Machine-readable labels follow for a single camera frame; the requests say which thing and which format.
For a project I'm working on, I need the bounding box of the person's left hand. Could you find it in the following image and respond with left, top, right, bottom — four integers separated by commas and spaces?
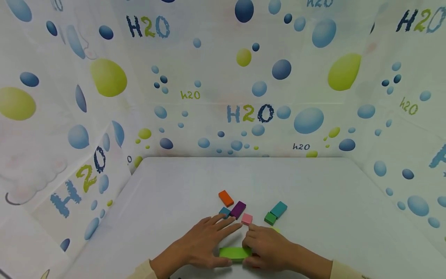
153, 214, 242, 279

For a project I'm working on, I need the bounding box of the purple rectangular block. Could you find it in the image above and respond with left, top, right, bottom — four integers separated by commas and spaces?
230, 201, 247, 220

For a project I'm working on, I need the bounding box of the light green rectangular block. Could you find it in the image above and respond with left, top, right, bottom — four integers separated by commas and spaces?
219, 247, 252, 260

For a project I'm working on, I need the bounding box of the teal rectangular block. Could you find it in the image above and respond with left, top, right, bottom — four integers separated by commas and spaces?
270, 201, 288, 219

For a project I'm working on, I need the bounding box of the person's right forearm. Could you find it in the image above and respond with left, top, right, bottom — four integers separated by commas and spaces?
295, 249, 372, 279

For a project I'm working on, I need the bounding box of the person's right hand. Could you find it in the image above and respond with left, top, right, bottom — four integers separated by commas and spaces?
242, 223, 301, 272

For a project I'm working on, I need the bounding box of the person's left forearm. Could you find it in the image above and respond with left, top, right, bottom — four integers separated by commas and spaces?
127, 259, 172, 279

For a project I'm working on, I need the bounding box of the orange rectangular block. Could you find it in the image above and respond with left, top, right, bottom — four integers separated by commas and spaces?
218, 190, 234, 207

